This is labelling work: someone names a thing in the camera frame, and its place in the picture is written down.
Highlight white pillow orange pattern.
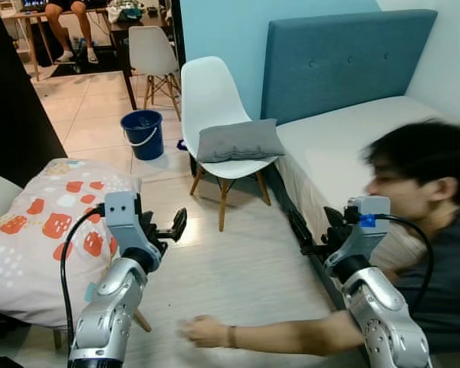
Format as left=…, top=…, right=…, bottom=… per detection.
left=0, top=159, right=143, bottom=327

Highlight dark bed base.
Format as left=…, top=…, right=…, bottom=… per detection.
left=262, top=163, right=347, bottom=311

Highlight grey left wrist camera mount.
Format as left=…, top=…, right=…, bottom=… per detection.
left=103, top=191, right=163, bottom=266

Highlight man's bare hand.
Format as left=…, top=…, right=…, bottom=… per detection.
left=178, top=316, right=229, bottom=350

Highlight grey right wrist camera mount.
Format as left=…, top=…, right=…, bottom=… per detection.
left=333, top=195, right=393, bottom=266

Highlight black door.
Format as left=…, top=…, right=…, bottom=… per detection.
left=0, top=0, right=67, bottom=189

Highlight small grey pillow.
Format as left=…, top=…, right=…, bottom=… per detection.
left=195, top=118, right=287, bottom=164

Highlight blue bucket white handle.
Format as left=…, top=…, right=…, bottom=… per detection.
left=120, top=110, right=165, bottom=162

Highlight blue upholstered headboard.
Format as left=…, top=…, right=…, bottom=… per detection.
left=260, top=9, right=439, bottom=126

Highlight light wooden desk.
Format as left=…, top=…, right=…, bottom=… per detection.
left=0, top=6, right=64, bottom=82

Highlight black-haired man grey shirt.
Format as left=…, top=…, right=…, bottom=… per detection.
left=359, top=120, right=460, bottom=355

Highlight dark wooden table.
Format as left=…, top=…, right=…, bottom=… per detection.
left=107, top=6, right=179, bottom=110

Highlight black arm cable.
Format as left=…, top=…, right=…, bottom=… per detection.
left=60, top=203, right=108, bottom=346
left=372, top=213, right=436, bottom=311

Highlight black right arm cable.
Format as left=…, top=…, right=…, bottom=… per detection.
left=372, top=213, right=436, bottom=311

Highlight seated person bare legs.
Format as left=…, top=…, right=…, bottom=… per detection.
left=44, top=0, right=100, bottom=64

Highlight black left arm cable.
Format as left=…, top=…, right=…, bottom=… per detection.
left=60, top=203, right=108, bottom=346

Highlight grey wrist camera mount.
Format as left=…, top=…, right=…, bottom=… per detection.
left=333, top=195, right=393, bottom=266
left=103, top=191, right=163, bottom=266

